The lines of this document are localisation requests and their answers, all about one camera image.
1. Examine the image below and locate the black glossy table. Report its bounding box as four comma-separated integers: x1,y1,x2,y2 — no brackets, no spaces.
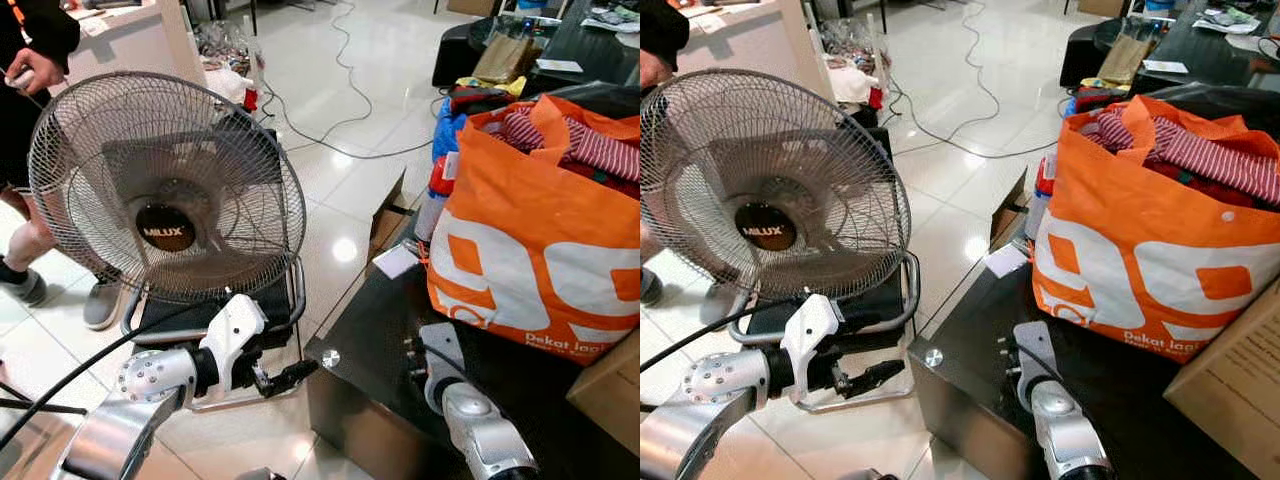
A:
908,235,1261,480
305,235,641,480

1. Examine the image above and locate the white paper tag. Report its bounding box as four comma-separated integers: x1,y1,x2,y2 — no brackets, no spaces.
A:
983,243,1029,279
372,243,418,280

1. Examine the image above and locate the flat cardboard box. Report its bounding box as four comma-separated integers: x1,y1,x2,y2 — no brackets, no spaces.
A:
988,165,1031,251
367,168,409,263

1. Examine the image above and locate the white bottle red label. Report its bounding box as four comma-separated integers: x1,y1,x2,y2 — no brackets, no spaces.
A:
415,150,461,243
1025,152,1059,241

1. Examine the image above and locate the orange white shopping bag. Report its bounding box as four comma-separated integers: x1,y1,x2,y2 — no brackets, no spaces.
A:
427,93,641,366
1032,95,1280,363

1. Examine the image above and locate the printed cardboard box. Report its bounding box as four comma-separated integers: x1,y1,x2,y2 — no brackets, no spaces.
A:
1163,285,1280,453
567,328,641,456

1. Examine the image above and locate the red white striped cloth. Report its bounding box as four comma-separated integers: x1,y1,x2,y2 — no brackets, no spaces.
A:
497,108,641,183
1095,108,1280,206

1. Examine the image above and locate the black bin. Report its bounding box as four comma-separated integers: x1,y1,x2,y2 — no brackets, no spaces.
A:
432,15,501,89
1060,18,1111,89

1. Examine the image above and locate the brown paper bag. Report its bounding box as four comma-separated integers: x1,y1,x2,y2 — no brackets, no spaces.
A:
1098,35,1156,86
472,30,538,86

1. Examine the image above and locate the black plastic bag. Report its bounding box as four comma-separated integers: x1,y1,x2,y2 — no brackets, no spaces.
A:
1150,85,1280,141
545,82,641,121

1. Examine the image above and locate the clear plastic bags pile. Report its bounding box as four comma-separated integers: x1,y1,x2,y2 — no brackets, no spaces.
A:
195,18,263,111
820,15,889,109

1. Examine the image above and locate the white counter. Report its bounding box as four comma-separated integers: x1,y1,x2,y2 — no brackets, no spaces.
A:
60,0,206,96
680,0,836,101

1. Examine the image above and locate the black desk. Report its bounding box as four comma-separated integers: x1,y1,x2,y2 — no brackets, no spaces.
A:
530,0,641,89
1135,0,1280,91

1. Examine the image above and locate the papers stack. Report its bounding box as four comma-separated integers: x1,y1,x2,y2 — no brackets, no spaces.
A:
1192,5,1263,36
583,5,641,36

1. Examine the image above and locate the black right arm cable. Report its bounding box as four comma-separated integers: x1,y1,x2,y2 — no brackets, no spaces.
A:
1010,343,1066,389
420,340,476,391

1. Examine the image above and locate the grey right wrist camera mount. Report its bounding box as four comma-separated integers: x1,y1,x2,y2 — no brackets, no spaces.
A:
418,322,469,413
1012,320,1061,411

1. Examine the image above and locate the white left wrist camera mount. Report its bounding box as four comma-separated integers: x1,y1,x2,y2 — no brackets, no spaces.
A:
198,293,269,398
778,293,843,401

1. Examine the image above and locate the black chair chrome frame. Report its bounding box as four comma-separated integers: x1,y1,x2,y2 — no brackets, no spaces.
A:
720,100,921,413
95,105,308,413

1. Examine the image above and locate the grey wire-cage table fan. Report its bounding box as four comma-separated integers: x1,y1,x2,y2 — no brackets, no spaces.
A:
27,70,308,306
640,68,913,301

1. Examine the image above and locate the grey floor cable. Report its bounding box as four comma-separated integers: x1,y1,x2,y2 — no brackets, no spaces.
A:
258,0,441,161
885,0,1066,161

